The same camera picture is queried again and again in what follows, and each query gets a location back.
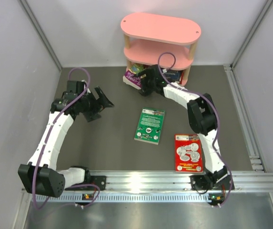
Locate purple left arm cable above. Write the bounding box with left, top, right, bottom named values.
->
left=31, top=67, right=101, bottom=210

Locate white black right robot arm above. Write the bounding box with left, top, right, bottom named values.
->
left=134, top=65, right=233, bottom=191

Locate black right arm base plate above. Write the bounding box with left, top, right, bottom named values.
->
left=190, top=175, right=235, bottom=193

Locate perforated metal cable tray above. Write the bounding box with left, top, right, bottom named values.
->
left=48, top=192, right=222, bottom=203

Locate green paperback book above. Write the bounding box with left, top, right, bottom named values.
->
left=134, top=107, right=165, bottom=145

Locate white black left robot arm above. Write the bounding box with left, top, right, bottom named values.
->
left=18, top=80, right=114, bottom=198

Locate blue bottom book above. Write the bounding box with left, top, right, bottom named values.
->
left=129, top=63, right=148, bottom=74

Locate purple cartoon paperback book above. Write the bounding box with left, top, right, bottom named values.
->
left=122, top=70, right=141, bottom=90

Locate aluminium mounting rail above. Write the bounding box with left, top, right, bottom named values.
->
left=91, top=171, right=273, bottom=194

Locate pink three-tier shelf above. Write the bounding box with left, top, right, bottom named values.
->
left=121, top=12, right=202, bottom=86

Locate dark blue Nineteen Eighty-Four book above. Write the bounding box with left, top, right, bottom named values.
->
left=164, top=69, right=183, bottom=82

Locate red cartoon paperback book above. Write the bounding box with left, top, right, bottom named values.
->
left=174, top=134, right=203, bottom=173

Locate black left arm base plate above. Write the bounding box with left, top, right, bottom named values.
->
left=65, top=176, right=107, bottom=191

